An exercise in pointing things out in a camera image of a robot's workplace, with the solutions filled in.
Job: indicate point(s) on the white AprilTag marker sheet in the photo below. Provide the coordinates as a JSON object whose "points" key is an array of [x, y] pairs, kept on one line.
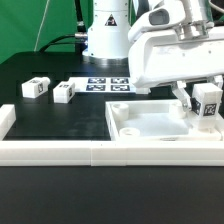
{"points": [[103, 84]]}

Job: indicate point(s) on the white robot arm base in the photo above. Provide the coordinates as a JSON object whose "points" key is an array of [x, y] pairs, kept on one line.
{"points": [[107, 37]]}

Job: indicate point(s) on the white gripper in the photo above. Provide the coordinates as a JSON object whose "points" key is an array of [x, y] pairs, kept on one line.
{"points": [[175, 40]]}

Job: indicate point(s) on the white U-shaped obstacle fence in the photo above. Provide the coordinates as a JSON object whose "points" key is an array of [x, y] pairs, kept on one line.
{"points": [[103, 153]]}

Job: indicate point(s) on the white square tabletop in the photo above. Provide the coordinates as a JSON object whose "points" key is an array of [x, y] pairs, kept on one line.
{"points": [[155, 120]]}

